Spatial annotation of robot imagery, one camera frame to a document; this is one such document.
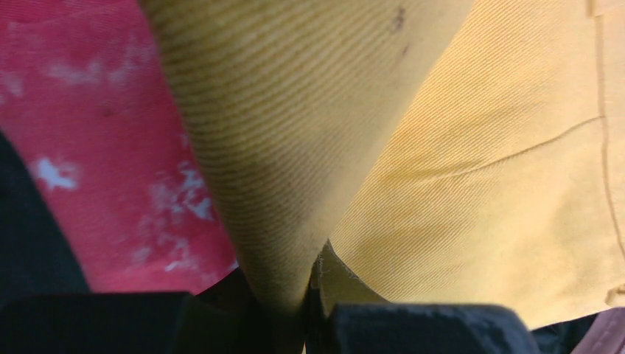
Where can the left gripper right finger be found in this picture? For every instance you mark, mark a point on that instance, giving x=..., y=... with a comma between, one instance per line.
x=387, y=329

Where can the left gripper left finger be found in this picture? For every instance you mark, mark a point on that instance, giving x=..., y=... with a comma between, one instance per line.
x=125, y=323

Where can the red white patterned cloth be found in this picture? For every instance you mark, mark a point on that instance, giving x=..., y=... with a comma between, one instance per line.
x=84, y=102

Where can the pink open suitcase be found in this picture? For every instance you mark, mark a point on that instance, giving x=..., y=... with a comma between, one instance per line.
x=36, y=260

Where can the yellow cloth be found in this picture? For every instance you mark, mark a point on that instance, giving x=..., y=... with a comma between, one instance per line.
x=449, y=151

